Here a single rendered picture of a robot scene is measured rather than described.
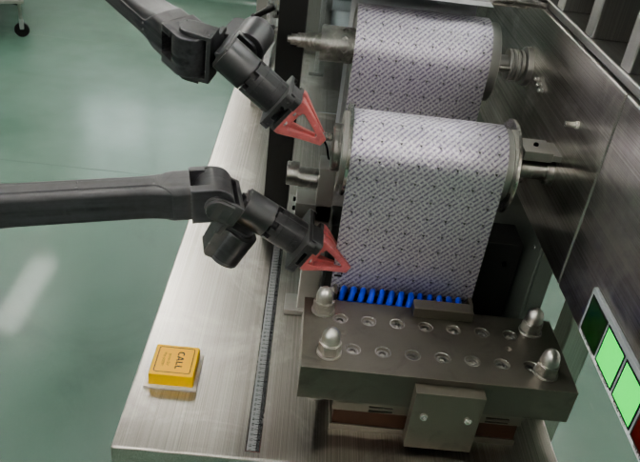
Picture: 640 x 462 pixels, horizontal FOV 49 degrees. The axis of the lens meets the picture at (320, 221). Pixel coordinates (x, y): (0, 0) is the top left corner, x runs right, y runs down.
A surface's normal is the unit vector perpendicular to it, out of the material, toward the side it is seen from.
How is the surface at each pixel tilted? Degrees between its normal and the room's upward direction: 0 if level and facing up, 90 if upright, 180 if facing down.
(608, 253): 90
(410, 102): 92
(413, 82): 92
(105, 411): 0
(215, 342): 0
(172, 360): 0
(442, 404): 90
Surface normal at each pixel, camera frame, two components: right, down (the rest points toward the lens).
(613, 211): -0.99, -0.11
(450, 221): -0.02, 0.52
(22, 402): 0.11, -0.84
